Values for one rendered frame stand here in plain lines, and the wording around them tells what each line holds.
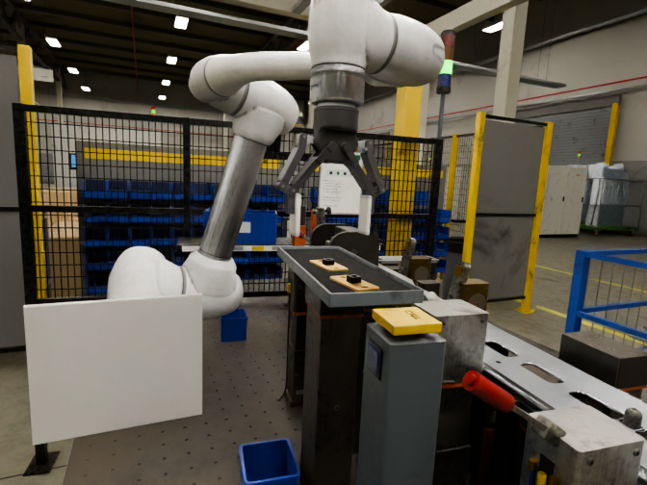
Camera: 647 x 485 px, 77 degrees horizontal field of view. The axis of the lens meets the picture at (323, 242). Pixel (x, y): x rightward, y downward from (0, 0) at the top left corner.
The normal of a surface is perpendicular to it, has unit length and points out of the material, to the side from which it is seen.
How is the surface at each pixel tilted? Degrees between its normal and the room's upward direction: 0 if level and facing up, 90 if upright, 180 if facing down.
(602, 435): 0
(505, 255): 90
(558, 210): 90
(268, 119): 106
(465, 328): 90
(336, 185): 90
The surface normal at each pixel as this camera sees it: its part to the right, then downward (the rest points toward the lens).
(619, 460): 0.29, 0.16
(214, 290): 0.55, 0.28
